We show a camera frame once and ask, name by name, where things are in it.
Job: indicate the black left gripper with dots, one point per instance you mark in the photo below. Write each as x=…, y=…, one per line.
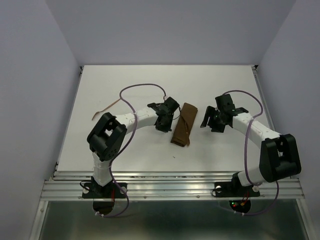
x=166, y=128

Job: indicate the brown wooden fork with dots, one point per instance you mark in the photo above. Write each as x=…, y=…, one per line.
x=105, y=109

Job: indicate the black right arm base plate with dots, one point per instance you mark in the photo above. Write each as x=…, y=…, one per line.
x=225, y=189

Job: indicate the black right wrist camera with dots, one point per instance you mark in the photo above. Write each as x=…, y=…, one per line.
x=224, y=103

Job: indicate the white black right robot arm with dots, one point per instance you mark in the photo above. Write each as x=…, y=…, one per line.
x=279, y=156

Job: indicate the aluminium rail frame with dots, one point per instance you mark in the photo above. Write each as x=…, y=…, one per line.
x=169, y=188

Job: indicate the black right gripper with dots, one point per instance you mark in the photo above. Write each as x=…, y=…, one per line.
x=210, y=111

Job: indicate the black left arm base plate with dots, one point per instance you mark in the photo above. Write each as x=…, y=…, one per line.
x=91, y=190

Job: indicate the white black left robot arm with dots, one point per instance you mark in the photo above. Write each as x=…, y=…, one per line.
x=107, y=136

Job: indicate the brown cloth napkin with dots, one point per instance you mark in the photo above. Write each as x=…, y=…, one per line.
x=182, y=131

